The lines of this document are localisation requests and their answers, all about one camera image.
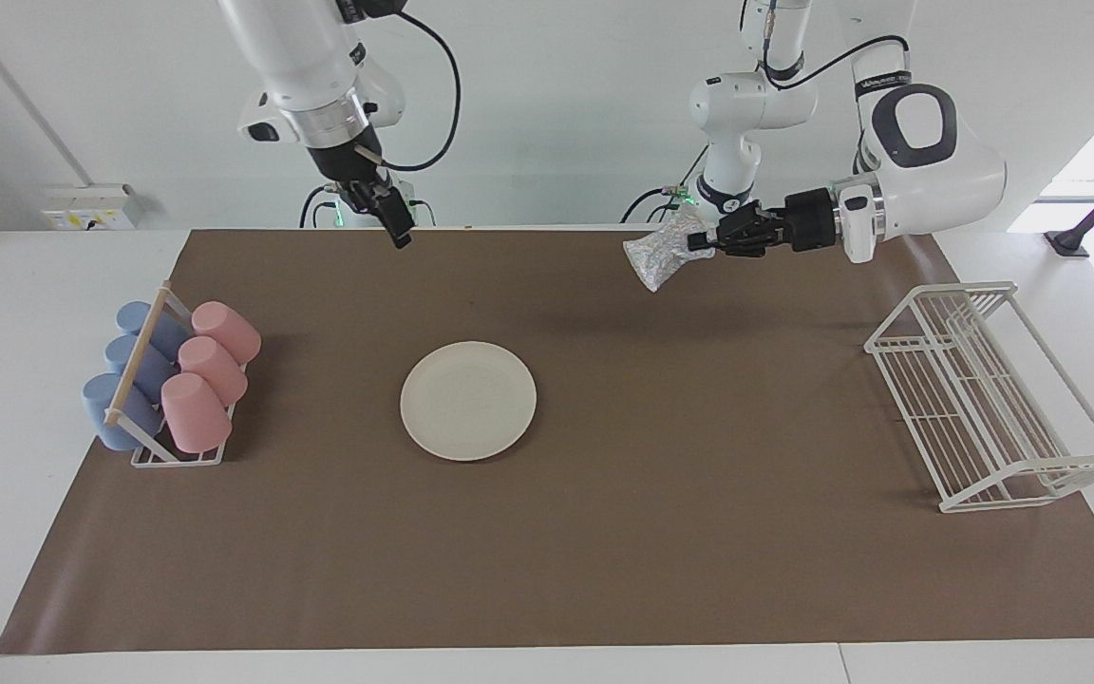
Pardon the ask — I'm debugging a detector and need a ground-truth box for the cream round plate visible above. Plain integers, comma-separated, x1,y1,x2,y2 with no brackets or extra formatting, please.
400,341,538,463

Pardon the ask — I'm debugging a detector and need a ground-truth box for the pink plastic cup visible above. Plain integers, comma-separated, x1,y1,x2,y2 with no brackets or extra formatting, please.
160,372,233,454
191,301,262,365
178,335,249,405

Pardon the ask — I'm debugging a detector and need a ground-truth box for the blue plastic cup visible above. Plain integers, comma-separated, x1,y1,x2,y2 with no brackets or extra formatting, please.
105,334,178,405
82,372,168,452
116,301,189,360

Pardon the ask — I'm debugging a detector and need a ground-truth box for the brown table mat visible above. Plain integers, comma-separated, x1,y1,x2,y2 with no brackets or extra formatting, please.
0,228,1094,656

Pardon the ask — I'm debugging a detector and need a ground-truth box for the black right base cable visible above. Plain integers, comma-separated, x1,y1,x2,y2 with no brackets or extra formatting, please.
298,183,339,229

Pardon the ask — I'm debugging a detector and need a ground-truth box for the black base cable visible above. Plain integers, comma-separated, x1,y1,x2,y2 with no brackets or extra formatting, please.
621,142,711,225
298,183,339,229

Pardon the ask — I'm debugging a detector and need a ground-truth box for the black left base cable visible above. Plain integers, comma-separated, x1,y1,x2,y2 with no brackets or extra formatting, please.
621,142,711,225

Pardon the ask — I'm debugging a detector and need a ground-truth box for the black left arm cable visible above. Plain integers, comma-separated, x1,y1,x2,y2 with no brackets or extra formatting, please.
758,0,911,92

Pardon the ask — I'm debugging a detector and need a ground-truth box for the white wall socket box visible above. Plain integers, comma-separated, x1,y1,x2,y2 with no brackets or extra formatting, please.
41,183,143,232

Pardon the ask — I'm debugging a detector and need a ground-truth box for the wire cup rack wooden handle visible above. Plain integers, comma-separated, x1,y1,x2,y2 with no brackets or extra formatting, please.
104,280,249,468

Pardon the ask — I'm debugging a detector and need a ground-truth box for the white wire dish rack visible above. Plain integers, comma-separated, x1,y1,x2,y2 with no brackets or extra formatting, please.
864,280,1094,514

